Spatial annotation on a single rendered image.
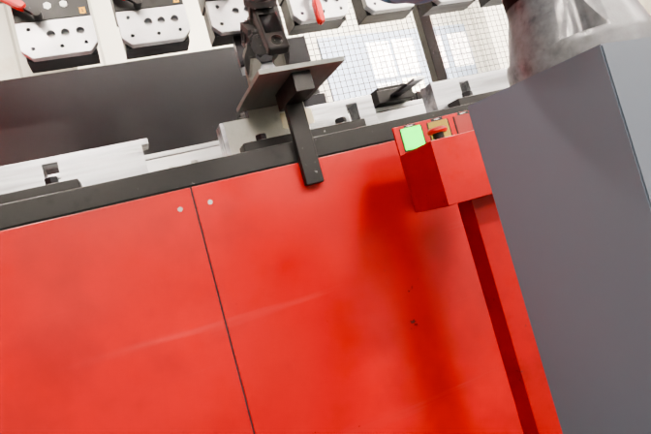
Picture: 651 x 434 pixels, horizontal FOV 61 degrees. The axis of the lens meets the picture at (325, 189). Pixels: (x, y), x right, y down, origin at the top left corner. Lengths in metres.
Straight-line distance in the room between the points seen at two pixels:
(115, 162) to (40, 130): 0.61
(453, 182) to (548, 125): 0.44
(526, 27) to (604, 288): 0.27
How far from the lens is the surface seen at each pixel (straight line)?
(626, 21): 0.62
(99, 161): 1.26
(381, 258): 1.22
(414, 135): 1.16
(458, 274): 1.31
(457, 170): 1.01
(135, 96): 1.85
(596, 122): 0.56
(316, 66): 1.11
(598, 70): 0.55
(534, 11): 0.63
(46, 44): 1.33
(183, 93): 1.86
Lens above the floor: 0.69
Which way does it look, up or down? 3 degrees up
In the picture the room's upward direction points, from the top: 15 degrees counter-clockwise
